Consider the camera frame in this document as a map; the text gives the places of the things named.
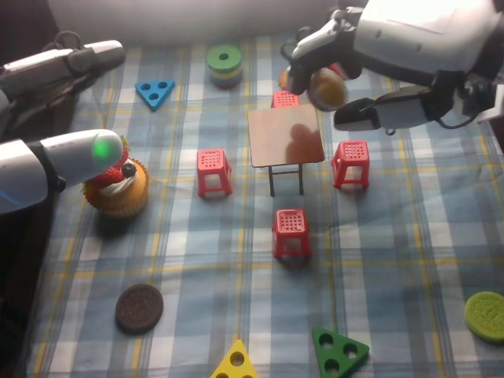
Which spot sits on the stack of coloured wooden rings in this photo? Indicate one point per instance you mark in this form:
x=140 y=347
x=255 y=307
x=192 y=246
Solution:
x=224 y=59

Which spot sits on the green triangle block with holes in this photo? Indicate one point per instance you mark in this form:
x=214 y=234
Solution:
x=335 y=354

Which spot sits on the blue triangle block with holes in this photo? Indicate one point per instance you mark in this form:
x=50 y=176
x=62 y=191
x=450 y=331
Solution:
x=154 y=94

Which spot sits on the yellow triangle block with holes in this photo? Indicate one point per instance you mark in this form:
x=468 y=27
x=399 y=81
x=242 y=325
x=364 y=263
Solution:
x=236 y=366

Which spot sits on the brown sandwich cookie toy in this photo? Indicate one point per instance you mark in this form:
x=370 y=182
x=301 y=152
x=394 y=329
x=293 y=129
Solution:
x=139 y=309

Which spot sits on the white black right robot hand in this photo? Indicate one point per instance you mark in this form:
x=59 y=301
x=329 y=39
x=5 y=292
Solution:
x=413 y=35

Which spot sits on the strawberry cupcake toy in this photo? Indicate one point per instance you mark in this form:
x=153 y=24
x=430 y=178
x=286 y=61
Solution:
x=122 y=197

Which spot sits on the green sandwich cookie toy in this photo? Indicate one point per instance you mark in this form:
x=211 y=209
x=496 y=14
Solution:
x=486 y=319

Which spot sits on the red stool back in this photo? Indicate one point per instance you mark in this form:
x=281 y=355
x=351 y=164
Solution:
x=284 y=100

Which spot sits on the red stool front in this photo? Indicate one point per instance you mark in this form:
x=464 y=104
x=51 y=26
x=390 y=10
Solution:
x=291 y=222

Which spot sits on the small brown folding table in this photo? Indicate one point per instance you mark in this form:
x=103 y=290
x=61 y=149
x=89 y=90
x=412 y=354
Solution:
x=275 y=138

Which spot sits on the red stool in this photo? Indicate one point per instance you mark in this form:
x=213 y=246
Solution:
x=291 y=222
x=284 y=100
x=212 y=161
x=352 y=153

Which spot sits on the blue plaid tablecloth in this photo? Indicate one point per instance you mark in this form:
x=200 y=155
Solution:
x=393 y=256

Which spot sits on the small bowl of fruit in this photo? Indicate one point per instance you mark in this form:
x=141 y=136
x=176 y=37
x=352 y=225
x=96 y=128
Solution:
x=328 y=90

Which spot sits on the beige swirl cookie toy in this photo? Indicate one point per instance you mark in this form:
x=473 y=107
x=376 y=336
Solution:
x=283 y=78

